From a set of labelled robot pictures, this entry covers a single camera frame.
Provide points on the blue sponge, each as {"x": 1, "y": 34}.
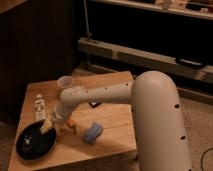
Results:
{"x": 93, "y": 133}

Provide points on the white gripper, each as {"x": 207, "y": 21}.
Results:
{"x": 59, "y": 115}

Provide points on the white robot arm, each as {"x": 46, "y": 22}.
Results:
{"x": 161, "y": 139}

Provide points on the white plastic cup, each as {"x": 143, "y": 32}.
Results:
{"x": 65, "y": 82}

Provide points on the wooden table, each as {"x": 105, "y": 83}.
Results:
{"x": 117, "y": 137}

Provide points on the black ceramic bowl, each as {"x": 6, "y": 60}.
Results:
{"x": 32, "y": 144}

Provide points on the black handle on rail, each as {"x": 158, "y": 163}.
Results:
{"x": 190, "y": 64}

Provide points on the black and white brush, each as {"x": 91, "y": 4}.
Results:
{"x": 94, "y": 104}

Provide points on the grey metal shelf rail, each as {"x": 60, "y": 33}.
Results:
{"x": 144, "y": 59}

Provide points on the white labelled bottle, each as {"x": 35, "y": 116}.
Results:
{"x": 39, "y": 108}

